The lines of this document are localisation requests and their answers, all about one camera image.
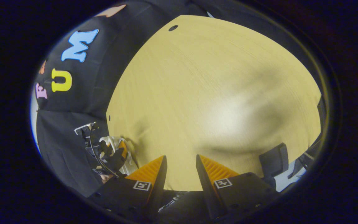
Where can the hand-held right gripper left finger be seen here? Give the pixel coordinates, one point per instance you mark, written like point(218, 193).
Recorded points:
point(158, 186)

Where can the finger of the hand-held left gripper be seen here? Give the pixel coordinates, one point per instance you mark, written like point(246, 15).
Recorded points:
point(124, 150)

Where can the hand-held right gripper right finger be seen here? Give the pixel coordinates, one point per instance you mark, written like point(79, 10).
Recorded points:
point(205, 183)

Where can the white suitcase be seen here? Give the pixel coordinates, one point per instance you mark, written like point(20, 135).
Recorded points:
point(130, 165)

